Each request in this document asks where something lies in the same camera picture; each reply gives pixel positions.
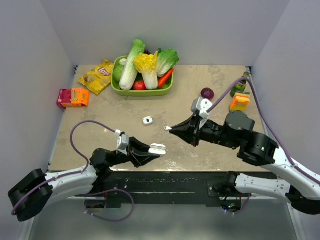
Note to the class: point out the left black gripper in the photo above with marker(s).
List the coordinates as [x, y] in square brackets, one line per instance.
[137, 153]

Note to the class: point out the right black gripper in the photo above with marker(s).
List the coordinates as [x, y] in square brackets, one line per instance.
[188, 130]

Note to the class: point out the white clip earbud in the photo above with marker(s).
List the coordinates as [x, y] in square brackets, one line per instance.
[167, 128]

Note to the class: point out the white gold-rimmed charging case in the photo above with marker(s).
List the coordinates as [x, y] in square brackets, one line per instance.
[147, 121]

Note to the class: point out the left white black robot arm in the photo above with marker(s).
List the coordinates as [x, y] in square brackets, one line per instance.
[39, 189]

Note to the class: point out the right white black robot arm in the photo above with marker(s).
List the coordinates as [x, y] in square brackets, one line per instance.
[259, 150]

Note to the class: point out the purple red onion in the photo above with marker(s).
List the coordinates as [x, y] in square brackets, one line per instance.
[207, 93]

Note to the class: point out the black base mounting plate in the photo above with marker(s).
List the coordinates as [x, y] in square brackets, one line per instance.
[169, 188]

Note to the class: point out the green plastic basket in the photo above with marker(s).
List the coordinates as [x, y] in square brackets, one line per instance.
[143, 93]

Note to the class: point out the orange carrot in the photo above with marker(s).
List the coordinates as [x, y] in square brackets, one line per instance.
[162, 80]

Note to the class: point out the orange sponge pack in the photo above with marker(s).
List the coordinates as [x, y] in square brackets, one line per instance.
[240, 101]

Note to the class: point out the green Perrier bottle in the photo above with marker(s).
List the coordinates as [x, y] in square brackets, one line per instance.
[241, 85]

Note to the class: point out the red tomato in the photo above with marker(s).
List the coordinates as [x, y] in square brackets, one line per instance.
[139, 85]

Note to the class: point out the green leaf lettuce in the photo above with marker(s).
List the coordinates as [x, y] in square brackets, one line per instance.
[166, 60]

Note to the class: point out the tall napa cabbage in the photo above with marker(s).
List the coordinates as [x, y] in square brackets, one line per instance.
[129, 72]

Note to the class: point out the yellow napa cabbage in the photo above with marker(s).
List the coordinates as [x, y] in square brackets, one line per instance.
[146, 65]

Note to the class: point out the pink orange snack box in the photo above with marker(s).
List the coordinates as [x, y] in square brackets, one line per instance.
[73, 97]

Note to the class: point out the yellow Lays chips bag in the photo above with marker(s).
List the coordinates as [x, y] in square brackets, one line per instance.
[98, 78]

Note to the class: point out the round green cabbage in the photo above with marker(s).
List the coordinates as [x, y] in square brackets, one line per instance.
[117, 72]

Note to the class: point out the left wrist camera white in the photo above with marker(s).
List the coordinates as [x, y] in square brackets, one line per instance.
[122, 142]

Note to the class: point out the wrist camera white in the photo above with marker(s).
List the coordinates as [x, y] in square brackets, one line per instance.
[200, 106]
[122, 142]

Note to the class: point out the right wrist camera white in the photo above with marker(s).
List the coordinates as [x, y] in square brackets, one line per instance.
[200, 106]

